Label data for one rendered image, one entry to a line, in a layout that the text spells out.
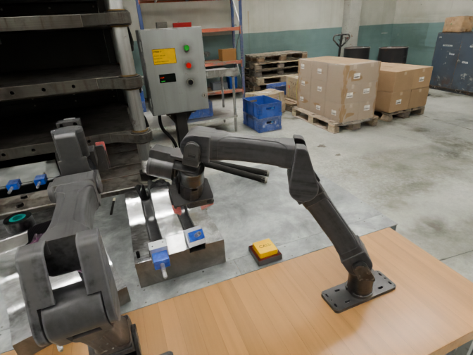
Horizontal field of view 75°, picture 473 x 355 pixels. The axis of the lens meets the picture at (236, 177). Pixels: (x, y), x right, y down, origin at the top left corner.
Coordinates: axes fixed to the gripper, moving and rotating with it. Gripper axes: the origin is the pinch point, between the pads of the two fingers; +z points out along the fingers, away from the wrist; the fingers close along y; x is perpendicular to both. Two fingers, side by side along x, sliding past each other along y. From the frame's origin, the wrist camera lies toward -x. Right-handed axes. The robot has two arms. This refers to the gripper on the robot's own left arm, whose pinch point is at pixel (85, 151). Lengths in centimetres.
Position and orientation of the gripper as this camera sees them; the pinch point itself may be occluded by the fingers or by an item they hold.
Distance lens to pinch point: 88.3
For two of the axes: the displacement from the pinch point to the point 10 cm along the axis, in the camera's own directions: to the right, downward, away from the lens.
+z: -3.7, -3.6, 8.6
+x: 0.7, 9.1, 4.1
